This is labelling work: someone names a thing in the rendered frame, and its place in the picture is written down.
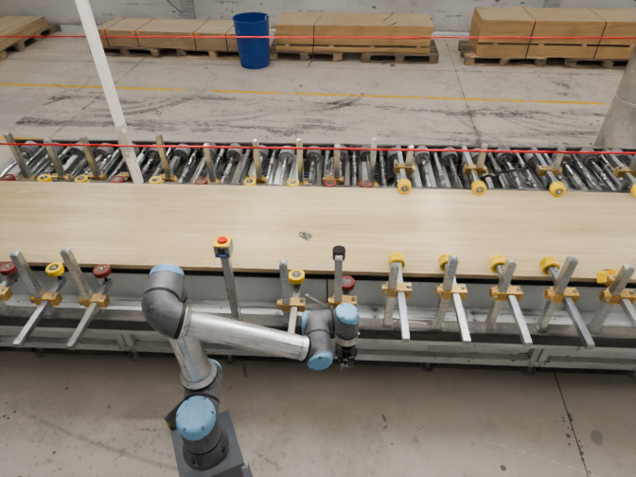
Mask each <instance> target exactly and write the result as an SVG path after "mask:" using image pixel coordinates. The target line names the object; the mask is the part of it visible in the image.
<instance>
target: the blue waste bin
mask: <svg viewBox="0 0 636 477"><path fill-rule="evenodd" d="M269 17H270V16H269V15H268V14H266V13H262V12H244V13H240V14H237V15H235V16H233V18H232V19H233V21H234V27H235V32H236V36H269V31H270V34H271V18H270V28H269ZM237 43H238V53H239V58H240V64H241V66H242V67H243V68H246V69H261V68H265V67H267V66H269V65H270V40H269V38H237Z"/></svg>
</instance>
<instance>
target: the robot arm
mask: <svg viewBox="0 0 636 477"><path fill-rule="evenodd" d="M184 280H185V274H184V272H183V270H182V269H181V268H179V267H178V266H174V265H172V264H159V265H156V266H155V267H153V268H152V269H151V270H150V274H149V275H148V281H147V285H146V288H145V291H144V295H143V297H142V301H141V308H142V312H143V314H144V316H145V318H146V320H147V321H148V323H149V324H150V325H151V326H152V327H153V328H154V329H155V330H156V331H157V332H159V333H160V334H162V335H164V336H165V337H168V339H169V342H170V344H171V347H172V349H173V351H174V354H175V356H176V358H177V361H178V363H179V364H180V367H181V369H182V371H181V374H180V380H181V383H182V385H183V387H184V398H183V403H182V404H181V405H180V407H179V409H178V411H177V414H176V426H177V429H178V432H179V433H180V435H181V437H182V439H183V441H184V444H183V455H184V458H185V461H186V462H187V463H188V464H189V465H190V466H191V467H192V468H194V469H199V470H205V469H210V468H213V467H215V466H216V465H218V464H219V463H220V462H221V461H222V460H223V458H224V457H225V455H226V454H227V452H228V449H229V438H228V435H227V432H226V431H225V429H224V428H223V427H222V426H220V424H219V412H220V400H221V379H222V369H221V365H220V364H219V363H218V362H217V361H215V360H213V359H212V360H210V359H209V358H207V355H206V352H205V349H204V346H203V341H202V340H204V341H208V342H213V343H217V344H222V345H231V346H235V347H240V348H244V349H249V350H254V351H258V352H263V353H268V354H273V355H276V356H281V357H286V358H291V359H296V360H299V361H301V362H307V363H308V367H309V368H310V369H312V370H323V369H326V368H328V367H329V366H330V365H331V364H332V361H333V359H332V355H333V353H332V350H331V342H330V337H329V336H330V335H329V333H335V339H336V342H337V343H338V344H337V347H335V356H337V365H338V361H339V363H340V364H341V370H342V366H343V367H348V366H349V370H350V366H352V363H354V365H355V357H356V356H357V348H355V347H356V346H355V343H356V342H357V341H358V335H360V332H359V321H360V314H359V311H358V309H357V308H356V307H355V306H354V305H352V304H349V303H342V304H340V305H339V306H338V307H337V308H336V309H322V310H310V311H304V312H303V313H302V335H299V334H295V333H290V332H287V331H282V330H278V329H274V328H269V327H262V326H258V325H254V324H249V323H245V322H241V321H237V320H233V319H228V318H224V317H220V316H216V315H212V314H207V313H203V312H199V311H195V310H191V308H190V305H189V303H188V300H187V295H186V290H185V287H184ZM303 335H304V336H303Z"/></svg>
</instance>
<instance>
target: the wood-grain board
mask: <svg viewBox="0 0 636 477"><path fill-rule="evenodd" d="M300 231H301V232H307V233H311V234H312V235H313V238H310V239H309V241H307V240H306V241H303V240H302V238H301V237H299V232H300ZM216 236H228V237H232V241H233V245H234V249H233V253H232V255H231V262H232V267H233V272H252V273H279V261H280V260H288V270H289V272H290V271H291V270H294V269H299V270H302V271H303V272H304V274H334V273H335V261H334V260H333V259H332V248H333V247H334V246H337V245H341V246H344V247H345V260H344V261H343V274H350V275H383V276H389V273H390V267H389V259H388V257H389V255H390V254H392V253H393V252H400V253H402V254H403V255H404V259H405V266H404V268H403V269H402V276H415V277H444V276H445V272H444V271H442V270H441V269H440V267H439V262H438V258H439V257H440V256H441V255H443V254H452V255H454V256H457V258H458V265H457V269H456V273H455V278H482V279H500V278H499V277H498V275H497V274H496V273H493V272H492V271H491V269H490V266H489V263H488V261H489V259H490V258H491V257H492V256H495V255H502V256H504V257H505V260H507V259H514V260H515V262H516V264H517V266H516V269H515V271H514V273H513V276H512V279H515V280H547V281H553V280H552V278H551V277H550V275H548V274H545V273H544V272H543V271H542V269H541V267H540V265H539V262H540V261H541V260H542V259H543V258H544V257H546V256H554V257H555V258H556V260H557V262H558V264H559V266H560V269H559V272H560V271H561V268H562V266H563V264H564V262H565V260H566V257H567V256H575V257H576V259H577V260H578V263H577V265H576V267H575V269H574V272H573V275H572V277H571V279H570V281H580V282H597V272H603V271H604V270H605V269H608V270H609V269H615V272H616V274H618V273H619V271H620V270H621V268H622V266H623V265H632V267H633V268H634V270H635V272H634V273H633V275H632V277H631V278H630V279H629V281H628V283H636V198H635V197H634V196H633V195H632V194H631V193H615V192H566V193H565V194H564V195H563V196H561V197H554V196H553V195H552V193H551V191H516V190H487V191H486V193H485V194H483V195H481V196H476V195H474V194H473V191H472V190H466V189H417V188H412V190H411V191H410V192H409V193H408V194H401V193H399V191H398V188H368V187H318V186H268V185H171V184H121V183H71V182H22V181H0V265H1V264H2V263H4V262H7V261H12V260H11V258H10V257H9V254H10V253H11V252H12V251H13V250H14V251H21V253H22V254H23V256H24V258H25V260H26V262H27V264H28V266H48V265H49V264H51V263H54V262H60V263H61V264H62V266H63V267H66V265H65V263H64V261H63V259H62V256H61V254H60V251H61V250H62V248H63V247H64V248H71V250H72V252H73V254H74V256H75V259H76V261H77V262H78V264H79V266H80V267H87V268H95V267H96V266H97V265H99V264H103V263H105V264H108V265H109V266H110V268H120V269H152V268H153V267H155V266H156V265H159V264H172V265H174V266H178V267H179V268H181V269H182V270H187V271H219V272H223V270H222V266H221V258H220V257H215V253H214V248H213V244H214V241H215V238H216Z"/></svg>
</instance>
